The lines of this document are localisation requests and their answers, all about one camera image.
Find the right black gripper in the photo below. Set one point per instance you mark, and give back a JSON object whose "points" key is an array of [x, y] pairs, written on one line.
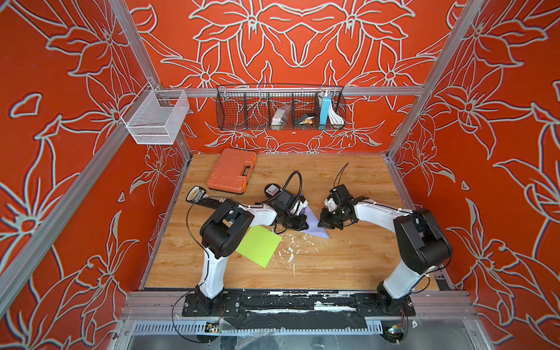
{"points": [[324, 222]]}

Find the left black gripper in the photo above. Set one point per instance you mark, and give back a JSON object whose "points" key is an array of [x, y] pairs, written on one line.
{"points": [[301, 219]]}

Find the light lavender square paper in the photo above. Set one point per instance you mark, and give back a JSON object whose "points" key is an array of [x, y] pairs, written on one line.
{"points": [[313, 223]]}

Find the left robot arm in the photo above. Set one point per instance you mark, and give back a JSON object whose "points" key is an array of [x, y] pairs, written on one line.
{"points": [[223, 231]]}

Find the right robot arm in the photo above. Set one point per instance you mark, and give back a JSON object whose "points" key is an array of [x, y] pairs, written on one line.
{"points": [[423, 247]]}

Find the lime green square paper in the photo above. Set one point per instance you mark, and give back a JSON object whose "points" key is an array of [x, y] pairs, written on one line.
{"points": [[259, 245]]}

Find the black round disc with label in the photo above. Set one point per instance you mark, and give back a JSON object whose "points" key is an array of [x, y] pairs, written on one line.
{"points": [[271, 190]]}

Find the orange plastic tool case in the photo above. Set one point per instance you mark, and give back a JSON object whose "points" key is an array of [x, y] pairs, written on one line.
{"points": [[232, 171]]}

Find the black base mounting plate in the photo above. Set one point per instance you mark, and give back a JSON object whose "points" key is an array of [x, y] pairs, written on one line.
{"points": [[234, 302]]}

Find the black item in basket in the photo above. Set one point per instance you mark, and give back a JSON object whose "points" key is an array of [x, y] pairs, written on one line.
{"points": [[305, 121]]}

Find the silver packet in basket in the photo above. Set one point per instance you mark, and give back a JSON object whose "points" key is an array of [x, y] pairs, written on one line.
{"points": [[280, 118]]}

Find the light blue box in basket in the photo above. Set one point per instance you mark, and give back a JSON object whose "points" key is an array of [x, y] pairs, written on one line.
{"points": [[324, 112]]}

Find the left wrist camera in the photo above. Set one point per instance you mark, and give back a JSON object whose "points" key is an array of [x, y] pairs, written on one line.
{"points": [[299, 206]]}

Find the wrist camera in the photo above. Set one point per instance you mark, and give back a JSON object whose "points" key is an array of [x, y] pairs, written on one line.
{"points": [[338, 198], [299, 206]]}

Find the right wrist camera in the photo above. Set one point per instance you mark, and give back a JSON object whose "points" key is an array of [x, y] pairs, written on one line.
{"points": [[338, 198]]}

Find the black wire wall basket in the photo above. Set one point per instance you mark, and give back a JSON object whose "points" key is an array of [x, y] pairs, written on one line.
{"points": [[251, 107]]}

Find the white slotted cable duct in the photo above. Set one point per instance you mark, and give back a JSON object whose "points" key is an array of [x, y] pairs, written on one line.
{"points": [[203, 327]]}

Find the clear plastic wall bin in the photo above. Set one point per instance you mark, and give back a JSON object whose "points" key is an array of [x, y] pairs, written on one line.
{"points": [[155, 120]]}

